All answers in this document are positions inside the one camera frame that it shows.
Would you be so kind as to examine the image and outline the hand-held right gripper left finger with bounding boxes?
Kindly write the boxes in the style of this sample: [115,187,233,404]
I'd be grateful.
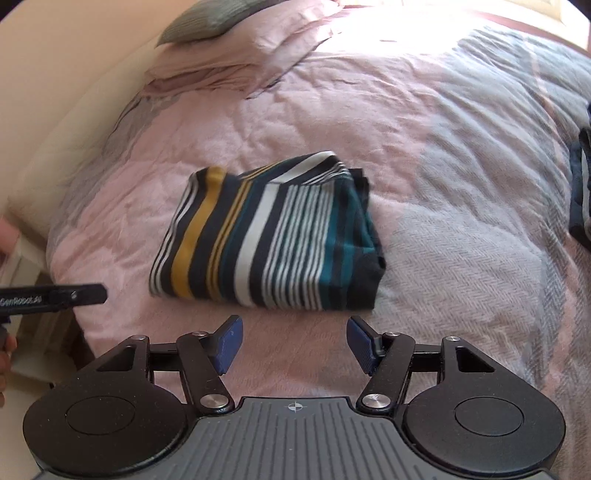
[96,315,244,415]

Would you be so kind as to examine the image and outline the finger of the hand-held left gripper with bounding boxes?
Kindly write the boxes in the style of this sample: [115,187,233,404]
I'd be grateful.
[48,284,108,309]

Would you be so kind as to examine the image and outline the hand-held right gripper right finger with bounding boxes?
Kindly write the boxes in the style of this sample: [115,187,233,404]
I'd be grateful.
[347,316,497,411]

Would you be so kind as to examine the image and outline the striped navy teal sweater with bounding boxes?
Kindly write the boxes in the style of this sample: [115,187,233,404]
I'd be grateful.
[148,150,387,311]

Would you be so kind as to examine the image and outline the person's left hand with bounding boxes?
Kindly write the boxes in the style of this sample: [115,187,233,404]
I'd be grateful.
[0,336,17,408]

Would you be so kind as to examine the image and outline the white nightstand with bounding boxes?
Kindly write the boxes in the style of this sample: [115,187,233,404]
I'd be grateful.
[0,240,86,384]

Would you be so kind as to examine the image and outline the pink and grey bedspread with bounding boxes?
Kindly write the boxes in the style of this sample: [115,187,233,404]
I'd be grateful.
[46,9,591,472]

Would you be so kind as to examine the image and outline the stack of folded clothes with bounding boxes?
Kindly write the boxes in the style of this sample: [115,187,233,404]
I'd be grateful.
[568,124,591,241]

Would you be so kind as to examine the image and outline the folded pink quilt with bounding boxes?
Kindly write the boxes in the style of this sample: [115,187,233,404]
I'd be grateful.
[139,0,370,100]

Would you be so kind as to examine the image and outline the grey checked pillow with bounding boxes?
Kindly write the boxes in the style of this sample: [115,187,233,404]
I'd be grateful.
[156,0,273,47]

